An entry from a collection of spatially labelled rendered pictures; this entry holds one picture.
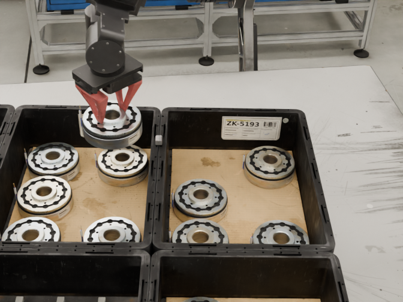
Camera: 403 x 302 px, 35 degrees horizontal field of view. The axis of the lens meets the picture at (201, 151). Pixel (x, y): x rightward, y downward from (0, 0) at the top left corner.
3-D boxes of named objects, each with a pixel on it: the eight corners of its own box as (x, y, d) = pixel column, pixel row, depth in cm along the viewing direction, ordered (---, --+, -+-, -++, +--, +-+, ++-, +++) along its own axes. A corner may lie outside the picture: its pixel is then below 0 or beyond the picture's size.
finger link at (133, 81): (144, 114, 112) (143, 69, 106) (112, 131, 108) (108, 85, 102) (120, 97, 115) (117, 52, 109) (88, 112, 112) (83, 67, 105)
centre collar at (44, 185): (33, 184, 124) (33, 181, 123) (59, 184, 124) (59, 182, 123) (28, 201, 120) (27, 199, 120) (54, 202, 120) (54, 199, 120)
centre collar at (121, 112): (99, 108, 113) (99, 105, 113) (127, 109, 113) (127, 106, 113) (95, 125, 109) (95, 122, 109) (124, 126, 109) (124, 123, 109)
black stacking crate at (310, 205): (162, 151, 141) (162, 109, 134) (296, 153, 142) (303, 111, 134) (154, 295, 110) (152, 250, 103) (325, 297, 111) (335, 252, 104)
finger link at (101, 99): (134, 119, 110) (132, 74, 104) (101, 136, 107) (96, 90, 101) (110, 102, 114) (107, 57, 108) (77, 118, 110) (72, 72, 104)
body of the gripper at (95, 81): (144, 74, 107) (143, 35, 102) (95, 97, 101) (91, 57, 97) (120, 58, 110) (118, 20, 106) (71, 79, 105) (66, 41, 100)
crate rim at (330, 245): (161, 115, 135) (161, 106, 133) (302, 118, 136) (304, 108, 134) (152, 259, 104) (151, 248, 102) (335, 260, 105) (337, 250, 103)
